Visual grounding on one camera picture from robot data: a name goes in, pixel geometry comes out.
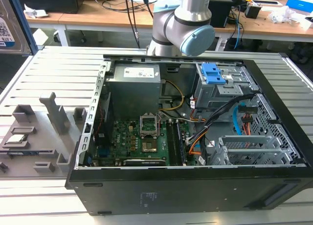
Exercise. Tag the black PC case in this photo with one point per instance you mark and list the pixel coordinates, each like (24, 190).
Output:
(171, 193)

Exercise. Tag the grey plastic parts rack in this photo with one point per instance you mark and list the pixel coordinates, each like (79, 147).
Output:
(44, 137)

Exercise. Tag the blue and white box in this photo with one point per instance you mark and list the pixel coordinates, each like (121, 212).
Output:
(299, 3)

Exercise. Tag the crumpled clear plastic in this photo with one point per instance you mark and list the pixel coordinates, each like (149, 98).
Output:
(286, 14)

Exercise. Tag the black RAM slot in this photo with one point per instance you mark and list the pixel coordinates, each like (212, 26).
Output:
(171, 144)

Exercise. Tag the crumpled white paper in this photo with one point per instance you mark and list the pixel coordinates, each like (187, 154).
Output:
(34, 12)

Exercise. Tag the CPU socket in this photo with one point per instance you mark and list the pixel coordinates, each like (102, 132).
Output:
(149, 146)

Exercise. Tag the grey power supply unit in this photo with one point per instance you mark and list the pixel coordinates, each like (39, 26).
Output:
(132, 90)

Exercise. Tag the black graphics card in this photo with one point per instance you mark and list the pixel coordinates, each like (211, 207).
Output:
(146, 162)

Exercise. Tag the blue plastic drive latch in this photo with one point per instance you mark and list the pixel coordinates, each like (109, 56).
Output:
(216, 79)
(210, 69)

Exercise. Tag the hard disk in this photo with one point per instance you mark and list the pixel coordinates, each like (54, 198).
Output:
(15, 13)

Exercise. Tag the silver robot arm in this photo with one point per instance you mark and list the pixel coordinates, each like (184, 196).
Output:
(193, 12)

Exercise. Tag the dark RAM stick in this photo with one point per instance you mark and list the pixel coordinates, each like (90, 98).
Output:
(180, 146)
(29, 152)

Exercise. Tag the wooden desk with clutter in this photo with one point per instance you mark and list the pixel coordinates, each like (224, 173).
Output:
(269, 29)

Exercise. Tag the silver CPU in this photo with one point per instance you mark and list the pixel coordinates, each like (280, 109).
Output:
(15, 138)

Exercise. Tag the large black computer box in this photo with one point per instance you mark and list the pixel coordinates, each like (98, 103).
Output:
(49, 0)

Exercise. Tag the long wooden desk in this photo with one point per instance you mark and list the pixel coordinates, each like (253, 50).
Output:
(85, 17)

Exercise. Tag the small black and yellow box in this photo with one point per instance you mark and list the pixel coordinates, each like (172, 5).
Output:
(253, 11)

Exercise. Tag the metal optical drive cage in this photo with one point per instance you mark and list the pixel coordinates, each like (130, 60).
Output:
(215, 95)

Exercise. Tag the green motherboard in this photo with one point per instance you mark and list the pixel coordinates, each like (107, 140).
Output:
(122, 141)

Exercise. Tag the metal disk bay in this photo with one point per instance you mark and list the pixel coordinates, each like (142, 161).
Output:
(247, 139)

